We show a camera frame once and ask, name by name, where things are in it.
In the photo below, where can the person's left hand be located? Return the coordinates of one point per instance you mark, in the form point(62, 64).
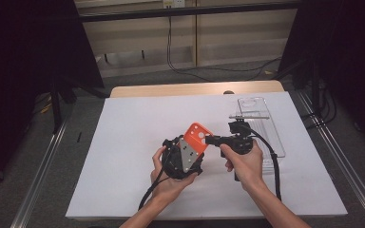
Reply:
point(168, 186)

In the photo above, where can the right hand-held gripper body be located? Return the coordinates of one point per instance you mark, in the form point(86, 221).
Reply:
point(240, 139)

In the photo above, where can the person's right hand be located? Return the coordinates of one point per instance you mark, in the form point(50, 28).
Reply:
point(247, 167)

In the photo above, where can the black metal stand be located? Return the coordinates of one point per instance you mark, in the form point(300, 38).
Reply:
point(315, 88)

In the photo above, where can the white table mat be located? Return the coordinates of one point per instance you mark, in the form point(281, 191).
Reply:
point(123, 126)

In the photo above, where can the orange phone case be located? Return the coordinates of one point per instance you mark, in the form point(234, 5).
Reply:
point(194, 134)

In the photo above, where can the aluminium rail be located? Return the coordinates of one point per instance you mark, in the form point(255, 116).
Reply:
point(44, 167)
point(348, 171)

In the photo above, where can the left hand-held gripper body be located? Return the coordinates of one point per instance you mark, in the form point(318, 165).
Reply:
point(188, 155)

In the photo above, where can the clear plastic container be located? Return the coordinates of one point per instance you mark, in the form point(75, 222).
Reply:
point(274, 139)

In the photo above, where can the black tripod stand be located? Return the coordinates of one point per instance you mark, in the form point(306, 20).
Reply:
point(56, 104)

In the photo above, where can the black horizontal bar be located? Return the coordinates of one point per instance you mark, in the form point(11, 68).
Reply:
point(187, 12)

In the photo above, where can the black curtain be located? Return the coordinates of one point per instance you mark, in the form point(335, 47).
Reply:
point(19, 63)
point(348, 63)

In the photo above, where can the white wall outlet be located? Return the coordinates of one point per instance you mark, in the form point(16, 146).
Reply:
point(174, 3)

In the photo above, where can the small black floor strip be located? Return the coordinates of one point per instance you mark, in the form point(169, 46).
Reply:
point(79, 137)

